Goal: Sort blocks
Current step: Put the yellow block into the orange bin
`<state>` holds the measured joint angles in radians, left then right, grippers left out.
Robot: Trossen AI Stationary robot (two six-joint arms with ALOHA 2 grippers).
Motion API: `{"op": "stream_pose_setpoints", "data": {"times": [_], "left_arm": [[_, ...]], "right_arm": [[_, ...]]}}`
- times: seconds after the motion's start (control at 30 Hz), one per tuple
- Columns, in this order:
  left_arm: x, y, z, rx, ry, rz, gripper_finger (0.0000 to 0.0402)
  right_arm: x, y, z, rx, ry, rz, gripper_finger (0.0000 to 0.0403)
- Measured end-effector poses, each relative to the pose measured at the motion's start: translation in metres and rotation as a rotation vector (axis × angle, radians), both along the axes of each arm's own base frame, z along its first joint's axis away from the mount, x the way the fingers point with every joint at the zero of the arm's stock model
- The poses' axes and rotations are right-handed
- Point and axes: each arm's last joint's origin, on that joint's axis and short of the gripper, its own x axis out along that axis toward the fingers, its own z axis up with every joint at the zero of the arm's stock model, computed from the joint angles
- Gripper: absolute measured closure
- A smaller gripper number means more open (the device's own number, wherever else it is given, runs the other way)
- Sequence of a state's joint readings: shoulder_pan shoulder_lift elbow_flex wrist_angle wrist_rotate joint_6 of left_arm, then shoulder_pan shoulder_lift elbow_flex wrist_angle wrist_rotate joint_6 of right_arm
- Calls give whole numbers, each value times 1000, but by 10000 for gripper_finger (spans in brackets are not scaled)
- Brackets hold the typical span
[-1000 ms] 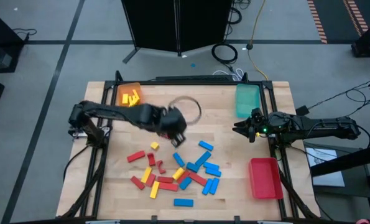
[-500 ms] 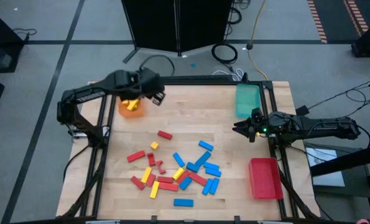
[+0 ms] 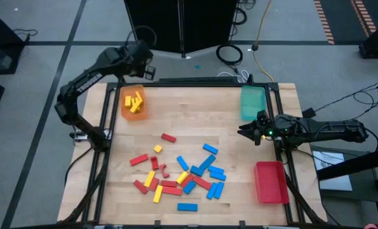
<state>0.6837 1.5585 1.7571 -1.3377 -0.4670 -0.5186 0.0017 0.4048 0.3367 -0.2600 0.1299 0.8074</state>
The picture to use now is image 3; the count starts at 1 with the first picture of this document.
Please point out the red plastic bin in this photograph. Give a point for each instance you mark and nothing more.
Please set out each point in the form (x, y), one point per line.
(271, 183)

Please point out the teal plastic bin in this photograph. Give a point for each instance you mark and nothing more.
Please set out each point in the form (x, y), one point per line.
(252, 101)

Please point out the black striped floor mat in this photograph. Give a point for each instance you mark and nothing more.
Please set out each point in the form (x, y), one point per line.
(341, 16)

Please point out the black side table frame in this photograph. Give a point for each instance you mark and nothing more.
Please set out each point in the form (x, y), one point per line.
(350, 165)

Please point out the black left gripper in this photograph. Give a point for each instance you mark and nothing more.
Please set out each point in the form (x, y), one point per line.
(139, 58)

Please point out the small yellow wooden cube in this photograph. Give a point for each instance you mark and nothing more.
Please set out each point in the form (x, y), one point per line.
(157, 148)

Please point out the orange plastic bin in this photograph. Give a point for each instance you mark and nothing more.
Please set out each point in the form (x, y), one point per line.
(144, 116)

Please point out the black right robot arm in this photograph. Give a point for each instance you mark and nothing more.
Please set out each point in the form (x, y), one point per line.
(334, 130)

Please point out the yellow wooden block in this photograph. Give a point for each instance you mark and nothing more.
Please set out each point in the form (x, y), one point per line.
(149, 178)
(133, 102)
(136, 107)
(182, 177)
(128, 101)
(139, 96)
(157, 194)

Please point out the white paper sheet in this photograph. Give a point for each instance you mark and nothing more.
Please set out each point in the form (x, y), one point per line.
(336, 185)

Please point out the black power adapter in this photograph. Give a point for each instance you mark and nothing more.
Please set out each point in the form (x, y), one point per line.
(308, 114)

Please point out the black flat bar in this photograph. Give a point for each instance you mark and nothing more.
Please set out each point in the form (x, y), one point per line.
(198, 79)

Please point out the black folding partition screen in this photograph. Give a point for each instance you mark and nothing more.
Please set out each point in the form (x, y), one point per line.
(182, 25)

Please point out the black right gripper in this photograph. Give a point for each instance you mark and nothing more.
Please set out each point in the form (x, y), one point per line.
(265, 127)

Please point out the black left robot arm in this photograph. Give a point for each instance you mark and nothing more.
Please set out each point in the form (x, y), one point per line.
(87, 81)

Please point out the black equipment case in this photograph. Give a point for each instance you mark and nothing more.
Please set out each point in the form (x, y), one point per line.
(377, 44)

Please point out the red tape roll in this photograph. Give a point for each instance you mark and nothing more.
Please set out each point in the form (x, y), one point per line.
(371, 226)

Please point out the black cabinet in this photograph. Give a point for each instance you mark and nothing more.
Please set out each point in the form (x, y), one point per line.
(1, 38)

